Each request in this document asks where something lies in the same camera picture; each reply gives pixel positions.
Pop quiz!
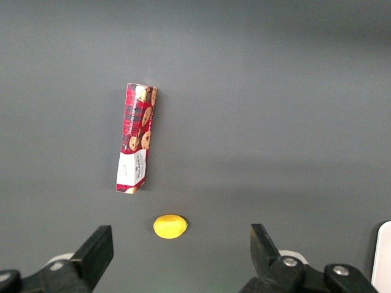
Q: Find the red tartan cookie box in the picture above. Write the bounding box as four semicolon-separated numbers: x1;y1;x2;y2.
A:
115;82;158;195

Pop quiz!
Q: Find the pale pink rectangular tray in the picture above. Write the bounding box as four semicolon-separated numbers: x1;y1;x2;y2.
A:
370;220;391;293

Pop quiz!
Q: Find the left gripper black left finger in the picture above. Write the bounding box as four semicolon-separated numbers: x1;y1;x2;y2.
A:
0;225;114;293

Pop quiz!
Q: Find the yellow lemon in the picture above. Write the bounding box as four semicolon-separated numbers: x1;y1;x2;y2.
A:
152;214;189;240

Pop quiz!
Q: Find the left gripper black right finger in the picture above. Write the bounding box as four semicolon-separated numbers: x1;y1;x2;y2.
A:
238;223;379;293

